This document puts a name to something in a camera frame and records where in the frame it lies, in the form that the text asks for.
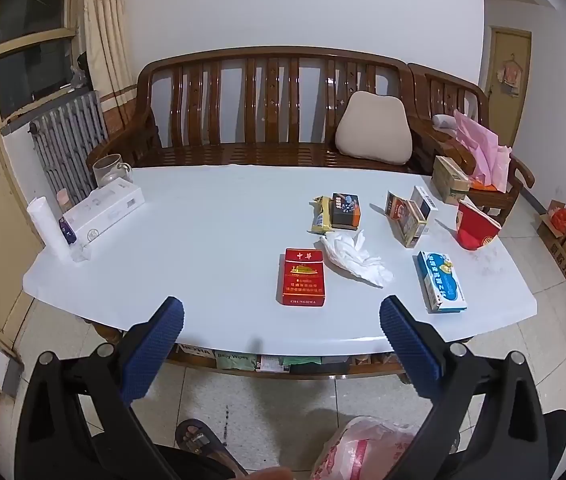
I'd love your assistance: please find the translucent red print plastic bag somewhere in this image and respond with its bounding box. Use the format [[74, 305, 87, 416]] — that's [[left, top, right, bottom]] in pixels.
[[310, 415, 421, 480]]

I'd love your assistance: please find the yellow snack wrapper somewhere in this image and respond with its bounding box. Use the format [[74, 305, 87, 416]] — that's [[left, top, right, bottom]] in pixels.
[[308, 196, 336, 236]]

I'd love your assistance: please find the glass mug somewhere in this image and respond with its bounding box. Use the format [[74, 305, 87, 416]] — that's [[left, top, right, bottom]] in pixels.
[[93, 154, 134, 188]]

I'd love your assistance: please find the small purple packet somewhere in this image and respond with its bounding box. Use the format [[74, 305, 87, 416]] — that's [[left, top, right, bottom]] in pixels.
[[59, 217, 78, 246]]

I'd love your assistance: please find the white top wooden table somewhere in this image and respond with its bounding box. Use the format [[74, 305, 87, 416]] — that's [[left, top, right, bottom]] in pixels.
[[23, 165, 538, 386]]

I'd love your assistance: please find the grey radiator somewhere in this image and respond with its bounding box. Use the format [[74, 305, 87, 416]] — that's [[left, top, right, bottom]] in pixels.
[[29, 91, 108, 206]]

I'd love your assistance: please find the foot in sandal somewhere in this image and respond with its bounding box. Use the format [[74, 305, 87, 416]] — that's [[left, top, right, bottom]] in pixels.
[[153, 425, 294, 480]]

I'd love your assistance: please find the pink plastic bag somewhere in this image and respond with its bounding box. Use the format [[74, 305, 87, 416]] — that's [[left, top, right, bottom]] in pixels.
[[453, 109, 514, 193]]

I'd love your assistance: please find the wooden slatted sofa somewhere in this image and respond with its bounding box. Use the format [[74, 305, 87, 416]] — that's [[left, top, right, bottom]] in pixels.
[[87, 46, 434, 173]]

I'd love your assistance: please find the person's right leg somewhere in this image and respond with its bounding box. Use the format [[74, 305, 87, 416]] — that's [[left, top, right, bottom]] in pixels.
[[545, 409, 566, 480]]

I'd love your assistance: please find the cream patterned curtain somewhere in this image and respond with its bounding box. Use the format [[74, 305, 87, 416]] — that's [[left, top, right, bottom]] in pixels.
[[83, 0, 136, 126]]

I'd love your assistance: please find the yellow door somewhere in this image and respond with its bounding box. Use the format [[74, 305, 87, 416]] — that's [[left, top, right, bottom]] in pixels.
[[483, 27, 532, 148]]

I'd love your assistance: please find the white tissue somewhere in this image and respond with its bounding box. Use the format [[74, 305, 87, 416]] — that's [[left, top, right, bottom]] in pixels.
[[319, 230, 394, 288]]

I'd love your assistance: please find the green wipes pack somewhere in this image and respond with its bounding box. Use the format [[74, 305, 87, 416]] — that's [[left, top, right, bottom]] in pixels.
[[215, 350, 256, 372]]

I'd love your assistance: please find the green beige carton box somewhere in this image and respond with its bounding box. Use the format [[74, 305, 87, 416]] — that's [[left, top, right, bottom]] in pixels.
[[432, 156, 474, 205]]

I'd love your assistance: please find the long white box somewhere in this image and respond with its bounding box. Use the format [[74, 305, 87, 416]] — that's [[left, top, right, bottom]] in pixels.
[[62, 177, 144, 245]]

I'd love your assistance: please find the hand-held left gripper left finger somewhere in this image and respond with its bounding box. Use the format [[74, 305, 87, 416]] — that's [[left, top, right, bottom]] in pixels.
[[15, 296, 185, 480]]

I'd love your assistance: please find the wooden armchair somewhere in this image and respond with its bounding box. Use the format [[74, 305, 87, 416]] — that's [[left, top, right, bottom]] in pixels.
[[408, 62, 536, 216]]

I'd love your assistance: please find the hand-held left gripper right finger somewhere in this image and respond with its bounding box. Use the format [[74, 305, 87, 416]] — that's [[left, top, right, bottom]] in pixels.
[[379, 295, 550, 480]]

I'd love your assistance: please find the black orange small box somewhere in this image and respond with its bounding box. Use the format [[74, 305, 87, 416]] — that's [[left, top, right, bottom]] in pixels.
[[330, 192, 362, 227]]

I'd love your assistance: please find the blue white medicine box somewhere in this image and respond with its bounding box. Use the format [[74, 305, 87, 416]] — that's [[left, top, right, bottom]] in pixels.
[[417, 251, 468, 314]]

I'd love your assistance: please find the beige cushion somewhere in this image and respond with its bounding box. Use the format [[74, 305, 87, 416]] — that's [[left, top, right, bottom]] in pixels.
[[335, 91, 414, 166]]

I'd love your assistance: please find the red paper cup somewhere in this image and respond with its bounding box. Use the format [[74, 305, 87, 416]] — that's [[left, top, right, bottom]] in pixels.
[[457, 199, 502, 251]]

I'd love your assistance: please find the white paper roll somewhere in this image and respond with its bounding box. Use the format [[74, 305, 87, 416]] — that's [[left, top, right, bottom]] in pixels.
[[26, 196, 71, 262]]

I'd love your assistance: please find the hanging door decoration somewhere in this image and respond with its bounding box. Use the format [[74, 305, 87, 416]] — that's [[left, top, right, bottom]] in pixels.
[[497, 55, 522, 96]]

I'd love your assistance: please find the white barcode box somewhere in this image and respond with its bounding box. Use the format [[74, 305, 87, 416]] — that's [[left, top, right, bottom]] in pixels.
[[410, 186, 438, 233]]

